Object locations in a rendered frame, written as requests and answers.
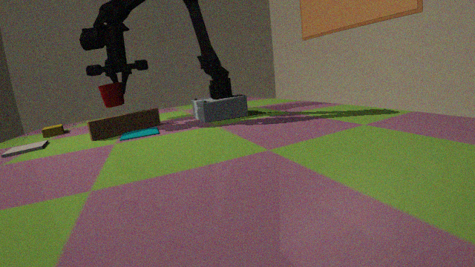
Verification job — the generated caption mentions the dark red cup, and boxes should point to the dark red cup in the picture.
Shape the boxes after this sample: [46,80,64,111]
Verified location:
[99,82,125,108]

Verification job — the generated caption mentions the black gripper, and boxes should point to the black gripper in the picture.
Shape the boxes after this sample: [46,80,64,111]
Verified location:
[86,44,148,94]

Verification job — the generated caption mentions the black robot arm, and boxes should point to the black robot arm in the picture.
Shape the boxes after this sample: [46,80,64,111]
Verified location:
[79,0,234,99]

